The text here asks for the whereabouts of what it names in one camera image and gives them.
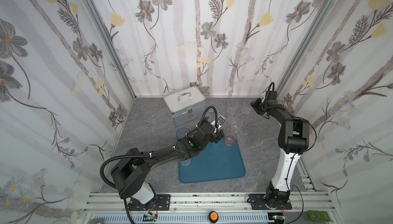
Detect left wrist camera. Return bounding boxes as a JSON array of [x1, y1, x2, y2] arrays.
[[211, 116, 226, 130]]

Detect green circuit board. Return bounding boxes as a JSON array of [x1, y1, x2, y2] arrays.
[[307, 210, 332, 223]]

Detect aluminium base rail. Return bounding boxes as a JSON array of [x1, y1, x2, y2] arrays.
[[80, 174, 343, 224]]

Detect teal plastic tray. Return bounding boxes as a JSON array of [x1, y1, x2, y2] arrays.
[[179, 139, 246, 184]]

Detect clear glass tumbler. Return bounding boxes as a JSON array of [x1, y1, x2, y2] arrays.
[[179, 159, 191, 167], [227, 98, 239, 117], [231, 121, 243, 133], [228, 115, 236, 124], [242, 99, 252, 115]]

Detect white perforated cable duct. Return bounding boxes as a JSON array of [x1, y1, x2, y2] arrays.
[[88, 213, 274, 224]]

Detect blue plastic cup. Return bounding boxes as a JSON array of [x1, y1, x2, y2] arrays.
[[176, 127, 190, 140]]

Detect pink plastic cup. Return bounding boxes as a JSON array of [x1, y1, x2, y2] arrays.
[[224, 131, 237, 146]]

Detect silver first aid case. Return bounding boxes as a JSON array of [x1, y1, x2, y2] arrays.
[[163, 87, 206, 126]]

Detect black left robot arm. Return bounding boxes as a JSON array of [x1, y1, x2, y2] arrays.
[[99, 106, 226, 211]]

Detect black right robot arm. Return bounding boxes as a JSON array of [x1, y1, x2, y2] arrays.
[[248, 82, 312, 210]]

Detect small metal scissors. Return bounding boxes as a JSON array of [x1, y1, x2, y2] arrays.
[[144, 113, 157, 125]]

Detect orange emergency button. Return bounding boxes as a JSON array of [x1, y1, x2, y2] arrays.
[[208, 211, 219, 224]]

